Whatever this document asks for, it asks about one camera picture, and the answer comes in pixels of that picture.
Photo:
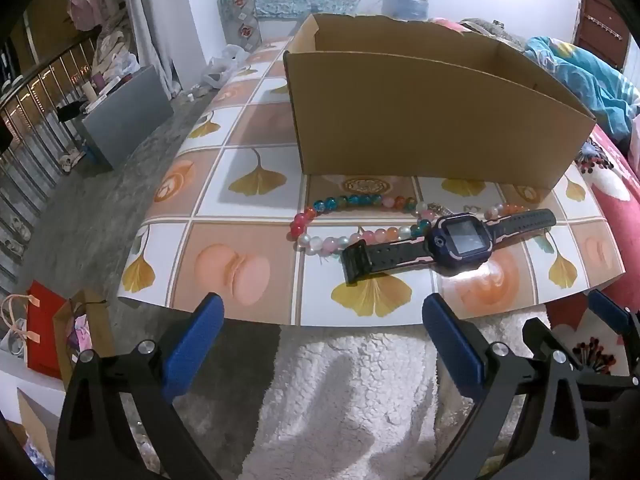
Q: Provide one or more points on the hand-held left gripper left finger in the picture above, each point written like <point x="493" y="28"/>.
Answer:
<point x="195" y="345"/>

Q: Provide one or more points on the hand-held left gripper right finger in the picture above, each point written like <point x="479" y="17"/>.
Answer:
<point x="452" y="345"/>

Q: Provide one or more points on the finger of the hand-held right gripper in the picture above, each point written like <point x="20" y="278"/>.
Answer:
<point x="536" y="336"/>
<point x="606" y="310"/>

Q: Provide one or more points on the black and purple smartwatch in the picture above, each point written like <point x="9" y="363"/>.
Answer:
<point x="460" y="242"/>

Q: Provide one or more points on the brown cardboard box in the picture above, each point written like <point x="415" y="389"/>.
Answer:
<point x="425" y="125"/>

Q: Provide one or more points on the brown paper bag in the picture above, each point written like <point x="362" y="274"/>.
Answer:
<point x="95" y="330"/>

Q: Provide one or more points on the white fluffy blanket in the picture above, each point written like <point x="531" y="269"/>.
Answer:
<point x="350" y="400"/>

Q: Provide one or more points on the red gift bag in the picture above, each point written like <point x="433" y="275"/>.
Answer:
<point x="45" y="330"/>

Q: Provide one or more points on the grey storage box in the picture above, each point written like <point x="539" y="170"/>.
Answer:
<point x="125" y="125"/>

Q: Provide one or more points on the blue blanket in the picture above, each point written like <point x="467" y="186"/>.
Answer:
<point x="585" y="75"/>

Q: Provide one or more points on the white plastic bag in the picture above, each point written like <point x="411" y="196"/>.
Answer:
<point x="220" y="67"/>

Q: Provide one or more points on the metal railing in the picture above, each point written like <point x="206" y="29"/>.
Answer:
<point x="30" y="110"/>

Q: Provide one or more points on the brown door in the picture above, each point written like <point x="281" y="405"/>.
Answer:
<point x="600" y="20"/>

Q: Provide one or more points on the grey cloth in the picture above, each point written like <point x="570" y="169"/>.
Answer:
<point x="492" y="32"/>

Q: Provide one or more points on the white curtain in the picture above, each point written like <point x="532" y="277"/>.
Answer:
<point x="150" y="30"/>

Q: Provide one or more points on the red square patterned cloth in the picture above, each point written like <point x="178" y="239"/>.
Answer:
<point x="241" y="20"/>

